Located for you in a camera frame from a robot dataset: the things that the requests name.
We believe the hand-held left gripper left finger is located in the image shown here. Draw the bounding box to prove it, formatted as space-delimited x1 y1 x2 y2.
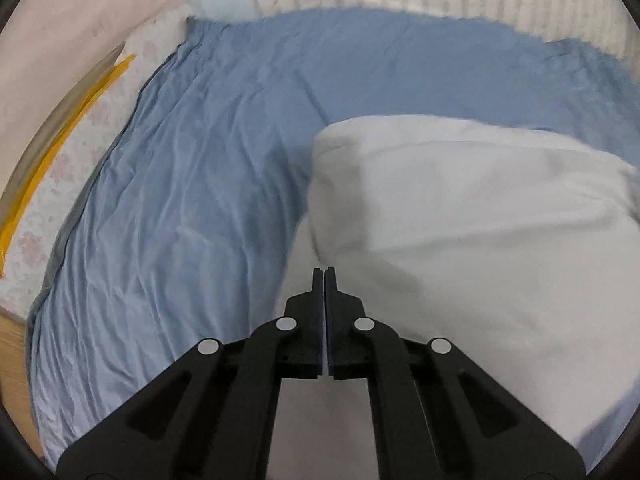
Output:
56 268 327 480

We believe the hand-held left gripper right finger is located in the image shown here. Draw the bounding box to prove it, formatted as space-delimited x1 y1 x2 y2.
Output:
325 268 586 480

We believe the light grey puffer jacket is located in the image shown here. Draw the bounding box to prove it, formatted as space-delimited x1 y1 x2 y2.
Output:
265 115 640 480

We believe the blue bed sheet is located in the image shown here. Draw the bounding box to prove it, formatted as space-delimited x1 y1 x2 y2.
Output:
25 6 640 471

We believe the wooden bed board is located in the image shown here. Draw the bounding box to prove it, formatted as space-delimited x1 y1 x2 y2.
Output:
0 309 47 458

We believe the floral mattress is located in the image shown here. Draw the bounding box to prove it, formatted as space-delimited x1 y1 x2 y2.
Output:
0 12 193 322

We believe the yellow strip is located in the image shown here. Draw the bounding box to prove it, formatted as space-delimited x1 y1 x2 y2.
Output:
0 54 137 279

